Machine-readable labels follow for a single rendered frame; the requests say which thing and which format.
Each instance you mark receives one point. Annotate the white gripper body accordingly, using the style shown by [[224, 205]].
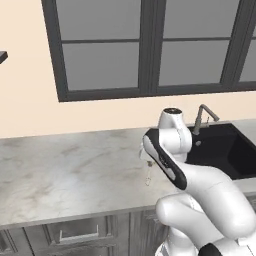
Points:
[[141, 153]]

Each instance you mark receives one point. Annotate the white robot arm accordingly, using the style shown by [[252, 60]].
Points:
[[213, 196]]

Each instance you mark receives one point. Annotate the black sink basin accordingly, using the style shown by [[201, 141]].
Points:
[[226, 150]]

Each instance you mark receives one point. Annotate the grey metal tap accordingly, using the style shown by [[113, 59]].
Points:
[[200, 116]]

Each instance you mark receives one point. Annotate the grey cupboard door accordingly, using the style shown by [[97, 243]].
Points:
[[145, 233]]

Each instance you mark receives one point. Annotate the grey drawer front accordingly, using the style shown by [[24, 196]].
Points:
[[80, 231], [6, 243]]

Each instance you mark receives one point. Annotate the dark framed window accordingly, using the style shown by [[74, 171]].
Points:
[[148, 50]]

